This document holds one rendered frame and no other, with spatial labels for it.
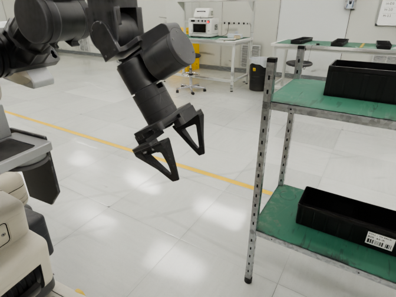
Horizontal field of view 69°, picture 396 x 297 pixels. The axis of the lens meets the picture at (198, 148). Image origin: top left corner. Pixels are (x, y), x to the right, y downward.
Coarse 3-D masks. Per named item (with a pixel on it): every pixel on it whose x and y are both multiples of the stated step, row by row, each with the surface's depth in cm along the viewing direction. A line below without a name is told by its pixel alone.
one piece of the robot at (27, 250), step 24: (0, 48) 51; (0, 72) 52; (0, 96) 52; (0, 192) 62; (0, 216) 56; (24, 216) 61; (0, 240) 58; (24, 240) 62; (0, 264) 56; (24, 264) 59; (48, 264) 66; (0, 288) 55
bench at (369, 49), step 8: (288, 40) 451; (280, 48) 413; (288, 48) 408; (296, 48) 402; (312, 48) 392; (320, 48) 383; (328, 48) 378; (336, 48) 373; (344, 48) 369; (352, 48) 364; (360, 48) 360; (368, 48) 358; (376, 48) 358; (392, 48) 358; (272, 56) 422; (392, 56) 349; (280, 80) 480
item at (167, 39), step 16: (96, 32) 43; (112, 32) 43; (160, 32) 41; (176, 32) 42; (112, 48) 43; (128, 48) 44; (144, 48) 43; (160, 48) 41; (176, 48) 40; (192, 48) 44; (160, 64) 42; (176, 64) 42
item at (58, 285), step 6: (54, 288) 111; (60, 288) 111; (66, 288) 112; (48, 294) 108; (54, 294) 108; (60, 294) 109; (66, 294) 109; (72, 294) 109; (78, 294) 110; (84, 294) 112
